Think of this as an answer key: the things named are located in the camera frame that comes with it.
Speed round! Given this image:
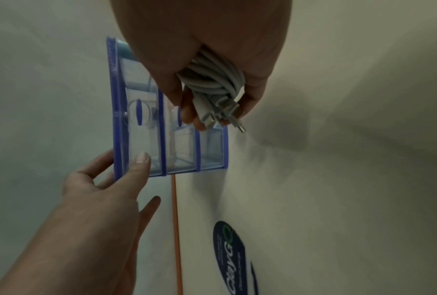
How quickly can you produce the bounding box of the person's left hand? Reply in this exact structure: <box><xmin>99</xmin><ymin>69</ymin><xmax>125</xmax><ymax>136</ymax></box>
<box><xmin>0</xmin><ymin>149</ymin><xmax>162</xmax><ymax>295</ymax></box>

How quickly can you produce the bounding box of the person's right hand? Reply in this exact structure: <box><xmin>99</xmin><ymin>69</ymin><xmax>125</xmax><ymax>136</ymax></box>
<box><xmin>109</xmin><ymin>0</ymin><xmax>291</xmax><ymax>132</ymax></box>

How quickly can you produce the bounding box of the white cable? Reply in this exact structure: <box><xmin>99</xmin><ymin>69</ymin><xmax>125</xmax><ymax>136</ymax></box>
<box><xmin>176</xmin><ymin>47</ymin><xmax>248</xmax><ymax>134</ymax></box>

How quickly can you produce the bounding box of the white cable front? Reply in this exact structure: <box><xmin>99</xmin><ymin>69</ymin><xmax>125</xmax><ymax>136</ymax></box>
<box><xmin>176</xmin><ymin>47</ymin><xmax>248</xmax><ymax>134</ymax></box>

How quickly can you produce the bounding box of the purple plastic drawer organizer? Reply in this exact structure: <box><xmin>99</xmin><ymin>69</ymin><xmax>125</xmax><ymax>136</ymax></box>
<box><xmin>105</xmin><ymin>35</ymin><xmax>230</xmax><ymax>181</ymax></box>

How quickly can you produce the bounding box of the round purple sticker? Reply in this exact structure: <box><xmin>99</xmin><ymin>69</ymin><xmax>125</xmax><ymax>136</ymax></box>
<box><xmin>213</xmin><ymin>221</ymin><xmax>260</xmax><ymax>295</ymax></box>

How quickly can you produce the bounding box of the cream white table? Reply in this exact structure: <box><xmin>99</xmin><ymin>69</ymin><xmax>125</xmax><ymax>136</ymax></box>
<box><xmin>174</xmin><ymin>0</ymin><xmax>437</xmax><ymax>295</ymax></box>

